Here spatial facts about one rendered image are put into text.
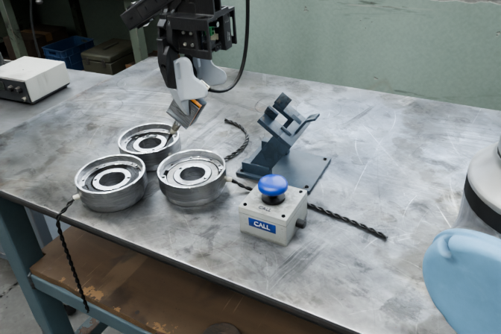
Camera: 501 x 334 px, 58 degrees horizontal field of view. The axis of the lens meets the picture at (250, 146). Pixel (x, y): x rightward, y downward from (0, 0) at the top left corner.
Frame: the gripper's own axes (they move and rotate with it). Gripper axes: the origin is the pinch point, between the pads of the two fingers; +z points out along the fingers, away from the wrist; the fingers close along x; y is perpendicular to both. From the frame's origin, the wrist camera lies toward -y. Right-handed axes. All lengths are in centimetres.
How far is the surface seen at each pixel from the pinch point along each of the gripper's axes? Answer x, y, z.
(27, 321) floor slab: 0, -77, 93
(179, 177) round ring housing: -5.6, 0.5, 10.1
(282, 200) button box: -6.8, 18.2, 8.3
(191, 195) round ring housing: -8.4, 4.6, 10.5
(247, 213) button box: -9.9, 14.5, 9.4
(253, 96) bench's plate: 29.7, -5.0, 13.0
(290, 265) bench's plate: -12.8, 21.9, 13.2
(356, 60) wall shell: 157, -16, 51
